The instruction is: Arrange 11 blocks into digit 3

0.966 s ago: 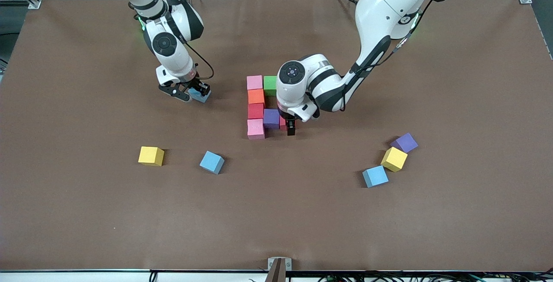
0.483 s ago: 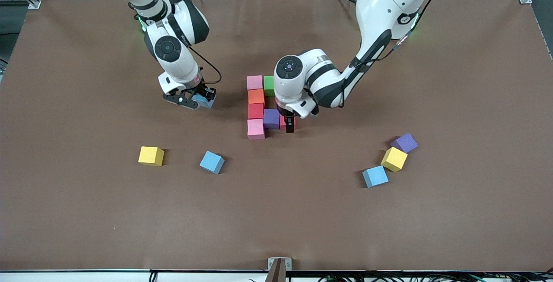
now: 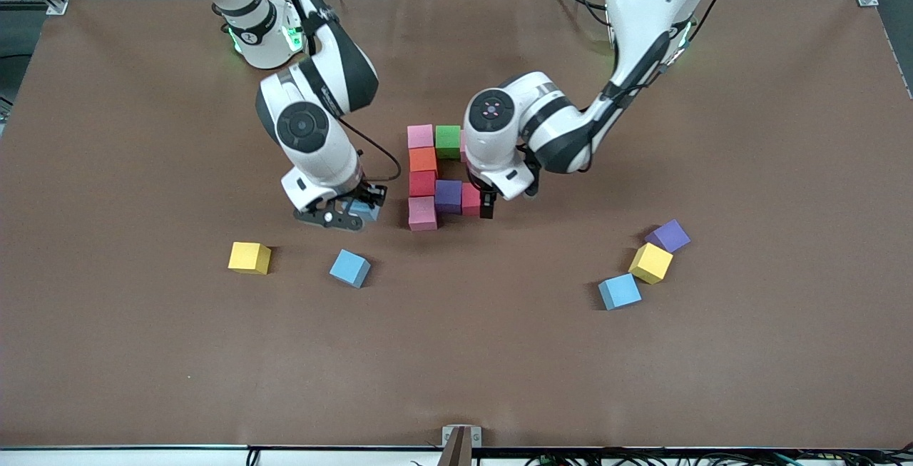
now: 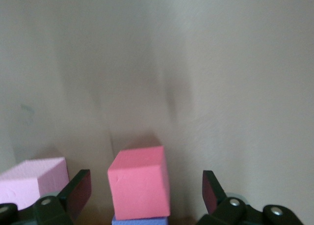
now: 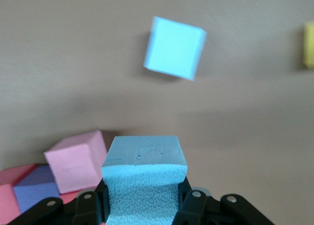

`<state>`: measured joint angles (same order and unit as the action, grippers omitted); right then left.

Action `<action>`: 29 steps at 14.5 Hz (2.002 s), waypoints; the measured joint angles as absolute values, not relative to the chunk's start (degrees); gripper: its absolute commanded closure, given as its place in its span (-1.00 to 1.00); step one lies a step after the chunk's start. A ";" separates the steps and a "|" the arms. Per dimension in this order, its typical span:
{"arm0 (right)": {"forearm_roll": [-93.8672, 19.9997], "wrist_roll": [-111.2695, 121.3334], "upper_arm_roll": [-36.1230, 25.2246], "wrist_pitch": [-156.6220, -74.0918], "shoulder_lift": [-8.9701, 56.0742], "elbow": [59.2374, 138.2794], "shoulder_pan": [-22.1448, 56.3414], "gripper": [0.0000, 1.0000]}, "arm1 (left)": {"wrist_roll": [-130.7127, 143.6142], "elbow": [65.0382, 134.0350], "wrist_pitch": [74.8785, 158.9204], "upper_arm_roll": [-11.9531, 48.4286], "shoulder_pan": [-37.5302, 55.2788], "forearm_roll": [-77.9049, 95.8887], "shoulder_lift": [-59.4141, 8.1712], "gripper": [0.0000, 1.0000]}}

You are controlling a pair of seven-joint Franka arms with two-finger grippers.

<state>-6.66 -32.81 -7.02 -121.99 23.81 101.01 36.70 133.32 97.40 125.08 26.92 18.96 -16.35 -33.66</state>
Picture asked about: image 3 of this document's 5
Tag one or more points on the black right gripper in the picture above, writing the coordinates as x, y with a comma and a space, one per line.
373, 193

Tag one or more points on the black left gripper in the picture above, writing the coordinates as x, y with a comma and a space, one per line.
488, 202

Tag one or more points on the red foam block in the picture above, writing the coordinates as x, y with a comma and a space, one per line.
422, 183
470, 200

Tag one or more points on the blue foam block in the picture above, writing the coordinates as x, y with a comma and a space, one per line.
619, 291
349, 267
365, 213

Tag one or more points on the purple foam block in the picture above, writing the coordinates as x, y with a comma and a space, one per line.
448, 196
667, 235

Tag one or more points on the pink foam block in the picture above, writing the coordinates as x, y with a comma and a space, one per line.
421, 136
463, 146
422, 214

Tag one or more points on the orange foam block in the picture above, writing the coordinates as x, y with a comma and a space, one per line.
423, 159

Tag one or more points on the green foam block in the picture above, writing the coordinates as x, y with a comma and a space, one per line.
448, 141

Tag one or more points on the yellow foam block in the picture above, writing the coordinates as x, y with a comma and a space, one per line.
249, 257
650, 262

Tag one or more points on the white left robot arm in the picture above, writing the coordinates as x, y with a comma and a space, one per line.
642, 2

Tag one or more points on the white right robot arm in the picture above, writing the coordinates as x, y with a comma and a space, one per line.
314, 130

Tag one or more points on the brown table mat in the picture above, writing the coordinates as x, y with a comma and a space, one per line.
456, 352

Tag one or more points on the metal bracket at table edge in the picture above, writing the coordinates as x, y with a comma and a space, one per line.
447, 432

